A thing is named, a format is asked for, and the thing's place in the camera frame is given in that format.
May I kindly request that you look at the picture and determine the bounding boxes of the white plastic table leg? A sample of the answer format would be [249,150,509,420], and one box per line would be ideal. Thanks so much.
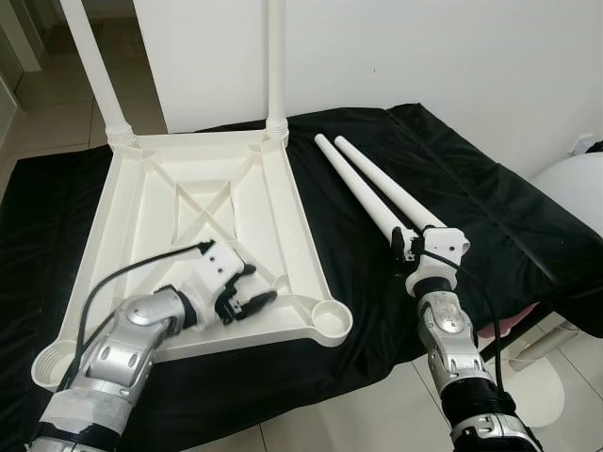
[264,0,290,140]
[334,136,448,234]
[315,134,420,248]
[59,0,138,147]

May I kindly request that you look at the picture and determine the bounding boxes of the white plastic table top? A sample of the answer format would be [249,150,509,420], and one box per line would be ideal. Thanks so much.
[31,122,354,392]

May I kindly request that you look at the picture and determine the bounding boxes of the black cloth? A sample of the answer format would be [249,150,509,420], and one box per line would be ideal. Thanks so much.
[0,102,603,452]

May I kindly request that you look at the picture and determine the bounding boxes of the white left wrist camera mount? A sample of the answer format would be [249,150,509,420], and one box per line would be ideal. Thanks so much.
[179,240,251,312]

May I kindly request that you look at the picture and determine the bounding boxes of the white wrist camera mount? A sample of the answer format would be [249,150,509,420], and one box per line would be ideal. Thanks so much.
[179,240,251,312]
[407,228,469,295]

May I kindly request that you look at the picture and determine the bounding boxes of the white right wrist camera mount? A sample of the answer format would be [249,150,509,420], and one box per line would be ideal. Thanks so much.
[407,228,469,295]

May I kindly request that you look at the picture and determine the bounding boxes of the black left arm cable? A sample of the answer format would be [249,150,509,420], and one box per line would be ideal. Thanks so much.
[71,241,213,387]

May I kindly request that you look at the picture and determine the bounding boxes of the white door frame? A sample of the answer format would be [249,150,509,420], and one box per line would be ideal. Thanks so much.
[0,0,43,74]

